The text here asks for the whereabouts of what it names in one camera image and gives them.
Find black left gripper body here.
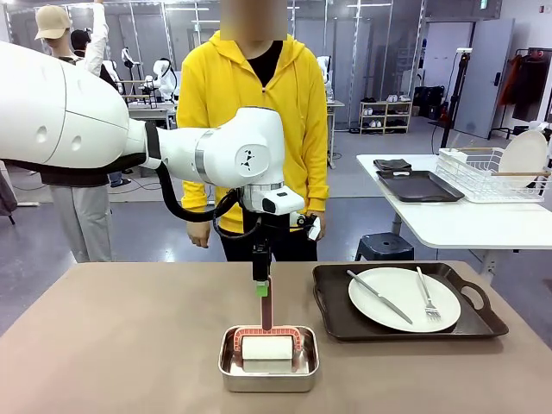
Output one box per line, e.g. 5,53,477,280
241,210,272,258

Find red lint roller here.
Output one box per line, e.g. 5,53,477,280
231,278,305,374

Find brown tray with handles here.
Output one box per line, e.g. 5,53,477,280
312,261,510,344

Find silver table knife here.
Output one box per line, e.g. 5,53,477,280
346,269,414,325

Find large white plate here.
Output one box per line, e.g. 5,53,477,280
348,267,462,333

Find silver fork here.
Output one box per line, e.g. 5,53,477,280
415,266,442,323

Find black tray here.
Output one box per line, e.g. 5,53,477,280
375,169,466,204

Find person's left forearm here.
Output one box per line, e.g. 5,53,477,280
301,154,329,215

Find person's right forearm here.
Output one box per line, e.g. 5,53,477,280
179,172,213,223

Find person's right hand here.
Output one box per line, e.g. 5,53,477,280
185,218,211,249

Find rectangular metal tray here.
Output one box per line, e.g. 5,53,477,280
217,325,321,393

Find dark blue stool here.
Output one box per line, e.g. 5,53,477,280
354,232,416,262

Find person in yellow hoodie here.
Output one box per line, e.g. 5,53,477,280
175,29,329,263

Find grey background table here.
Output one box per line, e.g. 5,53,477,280
325,98,347,170

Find dark folded cloth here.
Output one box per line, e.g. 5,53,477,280
373,158,413,172

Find white workbench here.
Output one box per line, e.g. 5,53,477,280
123,101,179,130

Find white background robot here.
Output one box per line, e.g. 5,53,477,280
152,57,179,104
317,54,334,104

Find person in beige cap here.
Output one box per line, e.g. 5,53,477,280
34,0,116,264

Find wooden shoe rack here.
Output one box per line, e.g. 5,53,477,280
359,99,414,135

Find black suitcases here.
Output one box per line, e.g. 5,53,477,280
413,85,446,120

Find white side table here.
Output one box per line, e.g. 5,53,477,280
356,154,552,285

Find dark grey hanging cloth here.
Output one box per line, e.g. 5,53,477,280
0,170,19,226

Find black light stand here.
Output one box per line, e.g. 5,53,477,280
438,47,474,150

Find grey door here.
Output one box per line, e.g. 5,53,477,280
455,17,517,140

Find beige cap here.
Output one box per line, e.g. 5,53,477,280
34,4,73,41

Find clothes rack with garments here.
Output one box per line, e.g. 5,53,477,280
499,46,552,130

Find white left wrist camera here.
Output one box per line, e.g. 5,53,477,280
292,210,323,242

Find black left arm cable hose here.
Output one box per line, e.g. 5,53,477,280
145,122,265,241

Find white wire dish rack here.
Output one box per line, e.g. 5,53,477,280
435,146,552,204

